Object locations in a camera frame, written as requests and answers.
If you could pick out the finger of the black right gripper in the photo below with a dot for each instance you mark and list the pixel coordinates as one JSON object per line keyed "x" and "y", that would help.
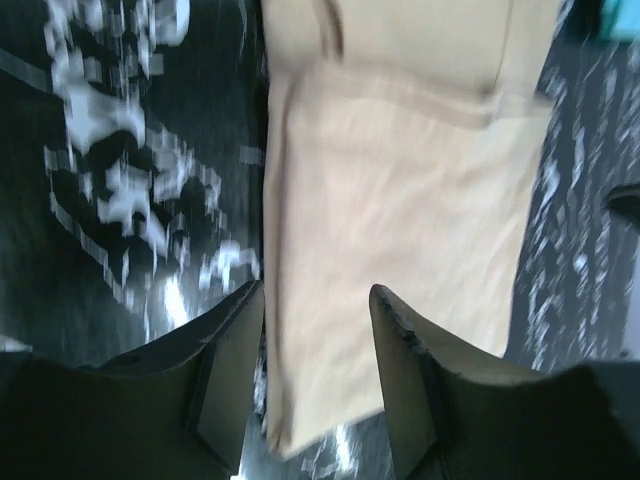
{"x": 624, "y": 201}

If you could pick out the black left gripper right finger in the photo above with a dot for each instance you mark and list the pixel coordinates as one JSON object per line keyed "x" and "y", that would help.
{"x": 454, "y": 411}

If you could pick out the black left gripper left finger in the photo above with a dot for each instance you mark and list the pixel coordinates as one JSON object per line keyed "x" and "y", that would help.
{"x": 175, "y": 408}

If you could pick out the folded teal t shirt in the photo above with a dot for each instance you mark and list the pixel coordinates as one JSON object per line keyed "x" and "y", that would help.
{"x": 619, "y": 20}

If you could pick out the beige t shirt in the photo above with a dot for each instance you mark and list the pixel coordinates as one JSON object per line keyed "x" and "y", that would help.
{"x": 404, "y": 141}

